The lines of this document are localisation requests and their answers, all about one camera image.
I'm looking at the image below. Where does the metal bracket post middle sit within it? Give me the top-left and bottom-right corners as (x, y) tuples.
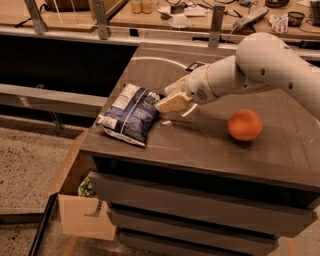
(93, 0), (109, 40)

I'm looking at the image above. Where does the metal bracket post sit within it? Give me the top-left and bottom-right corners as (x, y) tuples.
(24, 0), (48, 34)
(208, 5), (225, 48)
(93, 0), (109, 40)

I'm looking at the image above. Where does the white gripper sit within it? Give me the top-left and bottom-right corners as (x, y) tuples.
(155, 65), (218, 113)

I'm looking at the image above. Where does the grey drawer cabinet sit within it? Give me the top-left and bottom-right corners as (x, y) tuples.
(79, 43), (320, 256)

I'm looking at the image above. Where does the orange fruit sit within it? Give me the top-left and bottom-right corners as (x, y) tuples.
(227, 109), (263, 141)

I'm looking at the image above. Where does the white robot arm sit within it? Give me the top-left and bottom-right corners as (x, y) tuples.
(156, 32), (320, 119)

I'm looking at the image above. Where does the black mesh cup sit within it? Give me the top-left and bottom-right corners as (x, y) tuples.
(288, 11), (305, 27)

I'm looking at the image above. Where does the cardboard box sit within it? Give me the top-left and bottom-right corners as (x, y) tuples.
(48, 130), (116, 241)

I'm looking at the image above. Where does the metal bracket post left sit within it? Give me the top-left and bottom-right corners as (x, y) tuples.
(24, 0), (48, 34)

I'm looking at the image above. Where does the green snack bag in box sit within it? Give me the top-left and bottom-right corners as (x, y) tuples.
(78, 177), (94, 198)

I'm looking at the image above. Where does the glass jar pair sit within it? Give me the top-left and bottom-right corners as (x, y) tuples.
(131, 0), (152, 14)

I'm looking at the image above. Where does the colourful packet on desk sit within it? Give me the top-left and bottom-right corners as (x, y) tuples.
(269, 14), (288, 33)

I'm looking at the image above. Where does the grey handheld device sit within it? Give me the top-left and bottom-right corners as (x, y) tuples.
(233, 7), (269, 31)

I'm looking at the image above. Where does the blue chip bag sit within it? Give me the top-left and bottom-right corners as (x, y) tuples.
(98, 83), (164, 147)

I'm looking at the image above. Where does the white bowl on desk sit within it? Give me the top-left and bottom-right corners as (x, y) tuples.
(168, 15), (189, 29)

